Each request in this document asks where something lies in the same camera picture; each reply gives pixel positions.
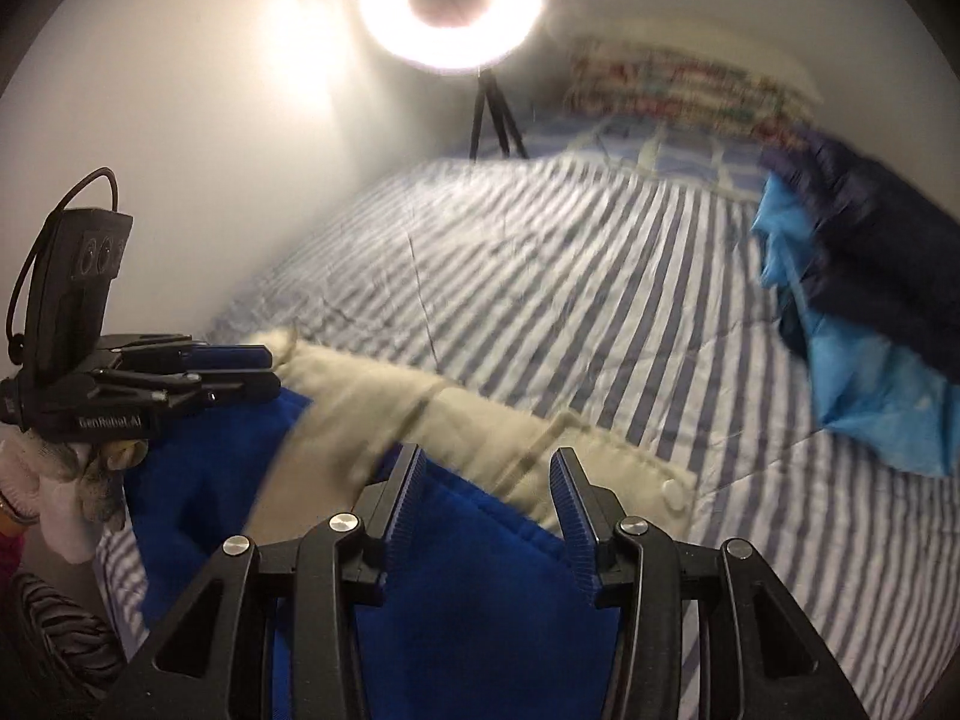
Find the floral quilt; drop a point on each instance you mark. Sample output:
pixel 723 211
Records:
pixel 675 90

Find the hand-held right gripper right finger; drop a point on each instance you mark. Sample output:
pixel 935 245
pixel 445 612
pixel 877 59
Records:
pixel 570 525

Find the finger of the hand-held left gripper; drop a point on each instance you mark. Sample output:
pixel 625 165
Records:
pixel 247 390
pixel 232 355

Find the dark striped bed sheet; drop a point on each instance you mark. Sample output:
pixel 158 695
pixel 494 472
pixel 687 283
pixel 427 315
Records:
pixel 60 637

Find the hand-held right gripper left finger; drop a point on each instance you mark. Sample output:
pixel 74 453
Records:
pixel 405 510

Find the beige and blue jacket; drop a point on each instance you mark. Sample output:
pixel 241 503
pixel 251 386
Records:
pixel 225 480

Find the person's left hand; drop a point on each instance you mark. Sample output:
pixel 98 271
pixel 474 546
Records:
pixel 60 510

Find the black tripod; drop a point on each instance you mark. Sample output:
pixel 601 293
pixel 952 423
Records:
pixel 487 105

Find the blue checked bedsheet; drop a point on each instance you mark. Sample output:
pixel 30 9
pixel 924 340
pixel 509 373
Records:
pixel 675 157

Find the folded navy garment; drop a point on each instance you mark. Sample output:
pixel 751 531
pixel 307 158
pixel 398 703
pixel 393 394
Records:
pixel 877 240

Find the person's left forearm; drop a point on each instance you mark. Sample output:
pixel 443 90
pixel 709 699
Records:
pixel 9 555

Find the light blue cloth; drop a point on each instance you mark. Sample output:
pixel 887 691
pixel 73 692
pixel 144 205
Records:
pixel 877 405

